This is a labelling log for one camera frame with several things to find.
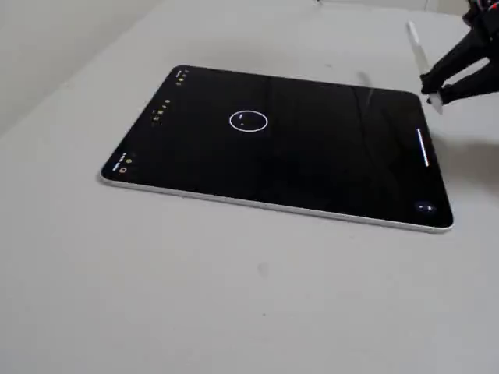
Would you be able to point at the black screen silver tablet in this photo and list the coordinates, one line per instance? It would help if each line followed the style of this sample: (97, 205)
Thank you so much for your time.
(312, 175)

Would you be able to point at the white stylus pen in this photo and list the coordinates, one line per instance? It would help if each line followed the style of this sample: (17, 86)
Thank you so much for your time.
(420, 54)

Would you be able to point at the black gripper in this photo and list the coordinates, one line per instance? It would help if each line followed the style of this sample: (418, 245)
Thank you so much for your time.
(465, 67)

